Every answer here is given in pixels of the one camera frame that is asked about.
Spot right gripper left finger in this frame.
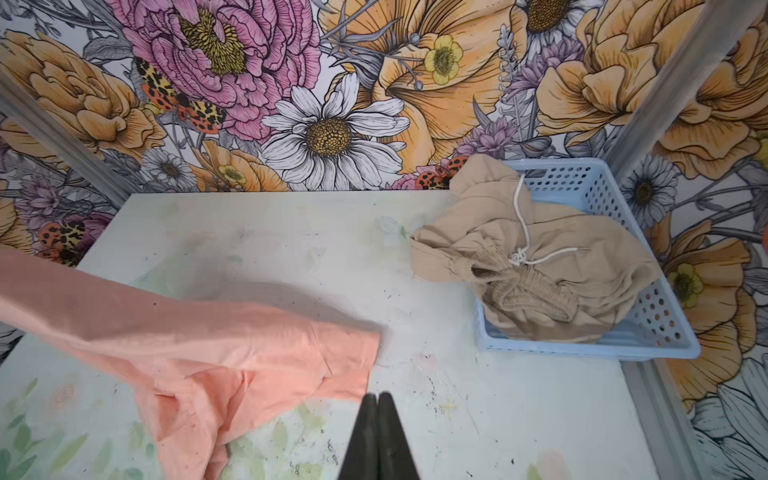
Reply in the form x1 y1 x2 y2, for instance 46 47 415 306
338 394 379 480

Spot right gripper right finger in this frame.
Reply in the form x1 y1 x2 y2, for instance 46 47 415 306
377 392 420 480

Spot peach graphic t-shirt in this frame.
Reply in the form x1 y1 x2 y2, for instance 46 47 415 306
1 247 380 479

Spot light blue plastic basket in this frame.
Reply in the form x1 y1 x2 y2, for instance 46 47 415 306
474 158 701 362

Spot beige drawstring shorts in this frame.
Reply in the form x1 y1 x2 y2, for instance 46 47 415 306
411 154 661 343

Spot left aluminium corner post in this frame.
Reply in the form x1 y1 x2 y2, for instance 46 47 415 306
1 73 139 207

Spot aluminium corner post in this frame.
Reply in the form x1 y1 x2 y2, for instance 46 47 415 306
1 73 139 207
606 1 767 180

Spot right aluminium corner post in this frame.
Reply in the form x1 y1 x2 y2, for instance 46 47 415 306
606 1 767 180

